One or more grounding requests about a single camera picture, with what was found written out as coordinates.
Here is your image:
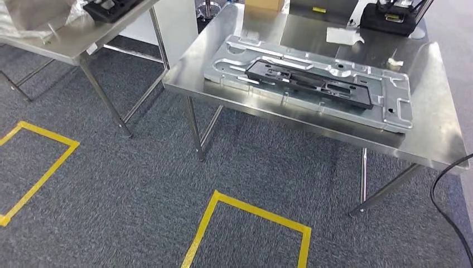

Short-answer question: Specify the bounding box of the black plastic frame part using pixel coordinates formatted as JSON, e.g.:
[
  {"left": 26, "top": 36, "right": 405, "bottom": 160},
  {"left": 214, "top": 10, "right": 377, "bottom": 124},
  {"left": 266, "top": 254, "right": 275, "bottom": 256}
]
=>
[
  {"left": 245, "top": 59, "right": 375, "bottom": 111},
  {"left": 83, "top": 0, "right": 146, "bottom": 24}
]

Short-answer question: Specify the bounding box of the stainless steel workbench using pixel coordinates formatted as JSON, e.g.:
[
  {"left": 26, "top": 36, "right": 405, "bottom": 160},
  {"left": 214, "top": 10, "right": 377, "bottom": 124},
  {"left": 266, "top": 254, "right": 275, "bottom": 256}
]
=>
[{"left": 162, "top": 0, "right": 472, "bottom": 219}]

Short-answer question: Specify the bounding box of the brown cardboard box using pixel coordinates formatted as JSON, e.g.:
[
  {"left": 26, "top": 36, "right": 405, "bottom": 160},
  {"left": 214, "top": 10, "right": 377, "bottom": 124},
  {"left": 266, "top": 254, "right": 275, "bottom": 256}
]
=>
[{"left": 245, "top": 0, "right": 285, "bottom": 12}]

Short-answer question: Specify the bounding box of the white paper piece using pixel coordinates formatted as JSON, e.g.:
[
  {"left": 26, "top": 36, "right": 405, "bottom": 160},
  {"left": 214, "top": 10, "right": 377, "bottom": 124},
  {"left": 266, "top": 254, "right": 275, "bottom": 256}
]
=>
[{"left": 326, "top": 26, "right": 365, "bottom": 46}]

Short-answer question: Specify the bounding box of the grey stamped metal panel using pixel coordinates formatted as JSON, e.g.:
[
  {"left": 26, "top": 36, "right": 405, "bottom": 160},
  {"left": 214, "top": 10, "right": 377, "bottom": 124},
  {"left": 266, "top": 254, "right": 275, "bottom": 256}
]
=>
[{"left": 204, "top": 35, "right": 414, "bottom": 135}]

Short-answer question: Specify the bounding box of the black equipment case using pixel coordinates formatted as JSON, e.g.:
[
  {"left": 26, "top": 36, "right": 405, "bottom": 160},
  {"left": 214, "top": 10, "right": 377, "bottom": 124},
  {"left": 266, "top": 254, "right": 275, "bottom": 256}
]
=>
[{"left": 359, "top": 0, "right": 435, "bottom": 40}]

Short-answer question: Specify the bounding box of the stainless steel table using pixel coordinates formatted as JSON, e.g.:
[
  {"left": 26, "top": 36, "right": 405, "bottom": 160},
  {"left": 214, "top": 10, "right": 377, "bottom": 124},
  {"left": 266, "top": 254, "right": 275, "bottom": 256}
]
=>
[{"left": 0, "top": 0, "right": 171, "bottom": 138}]

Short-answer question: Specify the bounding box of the clear plastic bag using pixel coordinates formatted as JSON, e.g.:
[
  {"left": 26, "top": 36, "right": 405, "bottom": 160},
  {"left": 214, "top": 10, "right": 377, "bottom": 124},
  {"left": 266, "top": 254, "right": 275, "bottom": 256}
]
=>
[{"left": 0, "top": 0, "right": 88, "bottom": 41}]

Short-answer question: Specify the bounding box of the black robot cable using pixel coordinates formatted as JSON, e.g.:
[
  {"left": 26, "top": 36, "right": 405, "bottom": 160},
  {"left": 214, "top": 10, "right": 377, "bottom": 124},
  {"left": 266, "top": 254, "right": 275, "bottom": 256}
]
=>
[{"left": 430, "top": 153, "right": 473, "bottom": 265}]

